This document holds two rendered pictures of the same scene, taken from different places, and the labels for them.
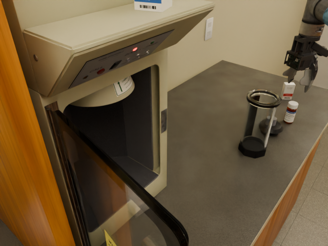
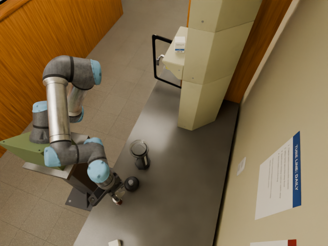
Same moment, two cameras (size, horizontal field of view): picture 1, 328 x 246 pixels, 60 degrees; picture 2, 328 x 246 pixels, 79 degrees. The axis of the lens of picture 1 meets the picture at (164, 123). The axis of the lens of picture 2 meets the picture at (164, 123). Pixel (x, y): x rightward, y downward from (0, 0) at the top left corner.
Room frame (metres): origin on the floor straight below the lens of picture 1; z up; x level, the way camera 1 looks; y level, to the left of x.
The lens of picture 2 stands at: (1.32, -0.36, 2.18)
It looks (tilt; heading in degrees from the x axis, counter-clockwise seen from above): 57 degrees down; 160
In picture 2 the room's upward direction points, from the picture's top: straight up
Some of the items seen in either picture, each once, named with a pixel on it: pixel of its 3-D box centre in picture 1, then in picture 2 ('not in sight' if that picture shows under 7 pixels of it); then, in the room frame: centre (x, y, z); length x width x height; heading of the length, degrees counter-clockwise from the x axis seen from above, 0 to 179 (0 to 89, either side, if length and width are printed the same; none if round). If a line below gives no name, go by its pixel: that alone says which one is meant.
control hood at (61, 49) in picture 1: (135, 43); (181, 51); (0.48, 0.05, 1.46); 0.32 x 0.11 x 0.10; 140
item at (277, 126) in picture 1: (271, 124); (131, 183); (0.93, -0.43, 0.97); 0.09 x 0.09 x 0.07
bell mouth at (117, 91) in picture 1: (94, 76); not in sight; (0.59, 0.16, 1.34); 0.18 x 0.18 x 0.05
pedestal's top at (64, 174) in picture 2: not in sight; (57, 152); (0.53, -0.85, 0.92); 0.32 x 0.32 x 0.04; 56
